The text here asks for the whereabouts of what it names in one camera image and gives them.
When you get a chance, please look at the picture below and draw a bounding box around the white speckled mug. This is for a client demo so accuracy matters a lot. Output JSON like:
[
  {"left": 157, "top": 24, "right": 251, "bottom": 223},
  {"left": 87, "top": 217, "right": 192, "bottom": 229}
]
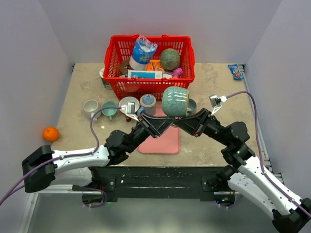
[{"left": 83, "top": 100, "right": 102, "bottom": 122}]

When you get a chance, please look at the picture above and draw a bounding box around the black labelled paper roll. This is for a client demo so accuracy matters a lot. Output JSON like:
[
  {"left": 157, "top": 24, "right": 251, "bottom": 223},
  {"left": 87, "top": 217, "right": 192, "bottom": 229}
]
[{"left": 99, "top": 67, "right": 113, "bottom": 91}]

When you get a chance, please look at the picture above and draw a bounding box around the red plastic shopping basket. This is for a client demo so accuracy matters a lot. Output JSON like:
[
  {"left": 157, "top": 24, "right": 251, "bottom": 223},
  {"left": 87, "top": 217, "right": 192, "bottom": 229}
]
[{"left": 103, "top": 34, "right": 195, "bottom": 101}]

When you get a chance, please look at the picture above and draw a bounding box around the pink plastic tray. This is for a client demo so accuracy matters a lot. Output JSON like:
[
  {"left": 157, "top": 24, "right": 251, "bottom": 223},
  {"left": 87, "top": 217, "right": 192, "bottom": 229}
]
[{"left": 137, "top": 103, "right": 181, "bottom": 154}]

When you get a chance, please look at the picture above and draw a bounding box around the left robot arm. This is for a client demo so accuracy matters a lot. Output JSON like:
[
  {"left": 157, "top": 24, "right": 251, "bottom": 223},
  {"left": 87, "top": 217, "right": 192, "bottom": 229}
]
[{"left": 21, "top": 114, "right": 175, "bottom": 193}]

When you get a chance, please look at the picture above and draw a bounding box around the orange package in basket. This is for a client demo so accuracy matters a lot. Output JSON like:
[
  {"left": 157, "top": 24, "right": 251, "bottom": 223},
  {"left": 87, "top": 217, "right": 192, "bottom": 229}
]
[{"left": 146, "top": 59, "right": 163, "bottom": 71}]

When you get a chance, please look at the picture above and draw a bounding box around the grey blue mug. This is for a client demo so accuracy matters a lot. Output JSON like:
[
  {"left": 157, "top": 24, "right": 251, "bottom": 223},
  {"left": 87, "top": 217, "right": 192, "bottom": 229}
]
[{"left": 187, "top": 99, "right": 197, "bottom": 116}]

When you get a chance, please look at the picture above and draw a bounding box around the white blue flat box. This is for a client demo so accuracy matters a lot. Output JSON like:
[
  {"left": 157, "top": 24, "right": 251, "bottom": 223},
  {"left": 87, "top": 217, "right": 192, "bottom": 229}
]
[{"left": 127, "top": 70, "right": 163, "bottom": 79}]

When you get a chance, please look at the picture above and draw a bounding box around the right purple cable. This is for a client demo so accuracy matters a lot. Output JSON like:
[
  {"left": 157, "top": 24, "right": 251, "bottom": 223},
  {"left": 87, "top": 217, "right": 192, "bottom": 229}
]
[{"left": 225, "top": 91, "right": 311, "bottom": 218}]

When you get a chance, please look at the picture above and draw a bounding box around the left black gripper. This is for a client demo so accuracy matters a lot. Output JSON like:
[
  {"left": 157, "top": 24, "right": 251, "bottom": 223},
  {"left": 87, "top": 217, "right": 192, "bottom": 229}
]
[{"left": 125, "top": 112, "right": 176, "bottom": 153}]

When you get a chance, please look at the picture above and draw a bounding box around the teal green mug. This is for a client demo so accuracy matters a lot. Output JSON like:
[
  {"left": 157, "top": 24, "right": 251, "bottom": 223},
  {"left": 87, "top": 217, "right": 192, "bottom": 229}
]
[{"left": 162, "top": 86, "right": 190, "bottom": 117}]

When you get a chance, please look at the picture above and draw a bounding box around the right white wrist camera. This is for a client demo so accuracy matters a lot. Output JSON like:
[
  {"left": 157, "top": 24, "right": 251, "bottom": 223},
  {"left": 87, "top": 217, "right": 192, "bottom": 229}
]
[{"left": 209, "top": 95, "right": 227, "bottom": 115}]

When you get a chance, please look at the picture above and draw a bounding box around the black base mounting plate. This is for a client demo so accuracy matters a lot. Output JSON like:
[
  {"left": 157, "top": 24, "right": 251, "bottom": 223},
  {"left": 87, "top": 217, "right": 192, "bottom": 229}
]
[{"left": 72, "top": 166, "right": 246, "bottom": 203}]

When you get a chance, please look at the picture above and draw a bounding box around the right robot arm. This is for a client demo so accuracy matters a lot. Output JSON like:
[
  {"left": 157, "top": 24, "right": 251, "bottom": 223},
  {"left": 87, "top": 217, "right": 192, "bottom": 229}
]
[{"left": 174, "top": 109, "right": 311, "bottom": 233}]

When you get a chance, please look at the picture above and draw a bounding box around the orange fruit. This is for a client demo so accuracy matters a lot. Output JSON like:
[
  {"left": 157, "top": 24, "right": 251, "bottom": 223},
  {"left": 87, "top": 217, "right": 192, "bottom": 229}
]
[{"left": 42, "top": 127, "right": 60, "bottom": 142}]

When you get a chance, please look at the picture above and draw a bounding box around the blue snack packet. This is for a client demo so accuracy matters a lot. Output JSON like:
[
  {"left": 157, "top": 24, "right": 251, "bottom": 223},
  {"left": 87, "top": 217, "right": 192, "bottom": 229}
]
[{"left": 228, "top": 64, "right": 244, "bottom": 80}]

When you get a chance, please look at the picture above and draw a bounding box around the light blue tall mug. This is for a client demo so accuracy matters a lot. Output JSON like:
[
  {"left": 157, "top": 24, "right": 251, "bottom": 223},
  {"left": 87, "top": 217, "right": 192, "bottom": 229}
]
[{"left": 137, "top": 94, "right": 156, "bottom": 116}]

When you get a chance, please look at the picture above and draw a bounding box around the green netted melon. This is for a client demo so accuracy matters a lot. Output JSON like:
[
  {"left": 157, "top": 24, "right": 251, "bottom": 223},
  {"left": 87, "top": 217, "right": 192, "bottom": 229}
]
[{"left": 160, "top": 48, "right": 180, "bottom": 70}]

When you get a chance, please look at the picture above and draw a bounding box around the blue white paper towel roll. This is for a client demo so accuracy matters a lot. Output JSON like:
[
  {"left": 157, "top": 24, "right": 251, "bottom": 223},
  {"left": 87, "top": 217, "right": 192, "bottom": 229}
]
[{"left": 129, "top": 35, "right": 158, "bottom": 70}]

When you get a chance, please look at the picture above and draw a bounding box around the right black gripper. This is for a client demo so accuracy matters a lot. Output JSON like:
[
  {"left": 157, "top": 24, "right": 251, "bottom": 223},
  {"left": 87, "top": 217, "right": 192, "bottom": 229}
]
[{"left": 173, "top": 107, "right": 231, "bottom": 146}]

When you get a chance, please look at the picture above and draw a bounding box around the small green mug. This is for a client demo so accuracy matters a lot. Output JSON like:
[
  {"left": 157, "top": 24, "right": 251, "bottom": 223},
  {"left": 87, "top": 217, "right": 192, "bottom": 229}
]
[{"left": 102, "top": 101, "right": 119, "bottom": 121}]

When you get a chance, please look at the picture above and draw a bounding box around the dark red mug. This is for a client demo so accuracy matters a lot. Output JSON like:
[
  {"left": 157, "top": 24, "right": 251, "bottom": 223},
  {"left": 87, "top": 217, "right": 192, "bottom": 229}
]
[{"left": 119, "top": 97, "right": 140, "bottom": 115}]

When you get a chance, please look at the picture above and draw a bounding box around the pink small box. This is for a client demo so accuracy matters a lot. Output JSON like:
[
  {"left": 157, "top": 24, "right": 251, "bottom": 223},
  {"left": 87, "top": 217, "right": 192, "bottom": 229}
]
[{"left": 173, "top": 67, "right": 183, "bottom": 78}]

